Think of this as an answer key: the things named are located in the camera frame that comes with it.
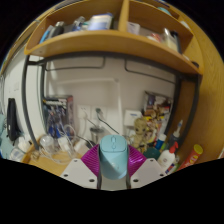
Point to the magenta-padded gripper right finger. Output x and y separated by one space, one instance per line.
138 165

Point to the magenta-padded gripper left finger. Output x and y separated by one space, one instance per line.
87 165

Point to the light blue computer mouse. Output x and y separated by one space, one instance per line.
113 156

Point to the green round tin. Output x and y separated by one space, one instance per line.
152 153

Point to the white charger block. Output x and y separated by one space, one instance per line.
80 146
63 144

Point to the white red-capped lotion bottle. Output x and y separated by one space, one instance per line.
166 156

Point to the small white tube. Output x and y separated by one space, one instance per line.
172 165

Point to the tree figure toy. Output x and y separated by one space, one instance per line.
140 128

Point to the clear domed container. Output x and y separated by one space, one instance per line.
46 144

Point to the dark bottle white nozzle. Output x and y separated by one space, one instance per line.
176 135

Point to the red chips can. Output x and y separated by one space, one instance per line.
191 156

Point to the colourful printed box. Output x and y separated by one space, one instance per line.
156 103

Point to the white crumpled plastic bag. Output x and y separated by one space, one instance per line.
20 150

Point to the teal cloth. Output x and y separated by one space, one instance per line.
3 136

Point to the wooden shelf unit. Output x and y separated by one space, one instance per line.
110 41

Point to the white wall box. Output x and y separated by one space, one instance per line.
132 118

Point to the white wall socket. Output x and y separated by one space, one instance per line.
83 112
101 114

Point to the grey metal shelf frame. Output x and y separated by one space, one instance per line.
26 100

